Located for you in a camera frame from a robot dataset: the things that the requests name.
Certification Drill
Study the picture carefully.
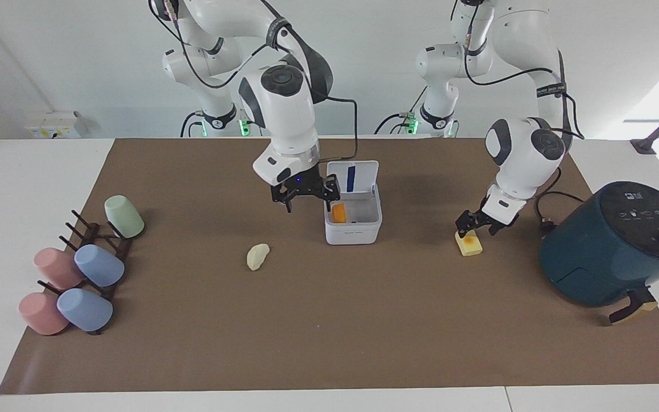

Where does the dark wooden cup rack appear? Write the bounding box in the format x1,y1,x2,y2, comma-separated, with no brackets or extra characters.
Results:
38,209,134,336

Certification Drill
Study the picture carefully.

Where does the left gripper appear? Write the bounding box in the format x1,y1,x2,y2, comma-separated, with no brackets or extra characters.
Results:
456,196,506,239

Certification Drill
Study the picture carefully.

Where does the white wall socket box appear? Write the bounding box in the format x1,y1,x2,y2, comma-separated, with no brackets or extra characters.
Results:
24,110,88,140

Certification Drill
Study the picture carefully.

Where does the dark teal air fryer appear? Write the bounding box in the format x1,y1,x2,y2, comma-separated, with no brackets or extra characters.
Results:
538,181,659,325

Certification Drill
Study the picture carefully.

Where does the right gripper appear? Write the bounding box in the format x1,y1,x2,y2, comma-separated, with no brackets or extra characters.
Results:
271,163,343,216

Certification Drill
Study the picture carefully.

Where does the black cable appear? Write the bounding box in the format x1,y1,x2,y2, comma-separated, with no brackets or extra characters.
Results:
179,110,207,138
463,23,586,141
148,0,284,90
374,86,428,136
319,95,360,163
534,167,586,236

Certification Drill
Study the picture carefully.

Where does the pink cup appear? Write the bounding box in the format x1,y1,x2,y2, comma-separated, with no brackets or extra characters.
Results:
33,247,85,290
18,292,70,336

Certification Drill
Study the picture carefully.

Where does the yellow sponge block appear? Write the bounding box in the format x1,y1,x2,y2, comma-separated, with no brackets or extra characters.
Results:
455,230,484,257

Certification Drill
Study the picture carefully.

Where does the pale yellow trash piece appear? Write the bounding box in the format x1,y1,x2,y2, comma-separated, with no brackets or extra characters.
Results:
247,243,271,271

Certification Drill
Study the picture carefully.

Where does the green cup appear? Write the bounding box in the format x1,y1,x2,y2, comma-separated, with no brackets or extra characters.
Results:
104,195,146,239

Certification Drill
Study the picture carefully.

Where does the blue cup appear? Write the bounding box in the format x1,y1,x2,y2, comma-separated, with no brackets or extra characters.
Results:
74,244,126,288
56,288,114,332

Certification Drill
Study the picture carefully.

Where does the white bin with lid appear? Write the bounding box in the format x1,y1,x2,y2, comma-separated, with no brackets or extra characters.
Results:
323,160,383,246

